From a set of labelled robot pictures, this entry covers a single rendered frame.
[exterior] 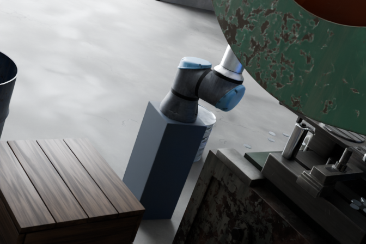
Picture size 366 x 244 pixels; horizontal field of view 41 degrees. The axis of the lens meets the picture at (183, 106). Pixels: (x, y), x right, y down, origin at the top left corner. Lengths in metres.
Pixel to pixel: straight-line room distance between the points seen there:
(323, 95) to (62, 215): 0.80
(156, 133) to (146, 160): 0.12
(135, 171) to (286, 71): 1.23
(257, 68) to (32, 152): 0.88
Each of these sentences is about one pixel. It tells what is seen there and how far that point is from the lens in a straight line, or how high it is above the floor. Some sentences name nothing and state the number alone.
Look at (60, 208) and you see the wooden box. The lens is 1.39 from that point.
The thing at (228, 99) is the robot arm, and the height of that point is 0.62.
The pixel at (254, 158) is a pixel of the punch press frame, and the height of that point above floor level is 0.65.
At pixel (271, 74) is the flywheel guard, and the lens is 0.91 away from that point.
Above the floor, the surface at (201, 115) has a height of 0.23.
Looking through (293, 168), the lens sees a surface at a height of 0.71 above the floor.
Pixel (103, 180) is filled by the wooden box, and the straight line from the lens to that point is 1.55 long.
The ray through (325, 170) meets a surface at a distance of 1.15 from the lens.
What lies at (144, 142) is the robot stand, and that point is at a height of 0.30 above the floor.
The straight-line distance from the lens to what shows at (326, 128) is 1.33.
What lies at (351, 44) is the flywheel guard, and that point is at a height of 1.06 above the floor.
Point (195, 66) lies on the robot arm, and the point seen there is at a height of 0.67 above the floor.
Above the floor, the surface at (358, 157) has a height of 0.77.
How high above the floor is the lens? 1.17
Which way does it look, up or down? 21 degrees down
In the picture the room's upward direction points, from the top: 20 degrees clockwise
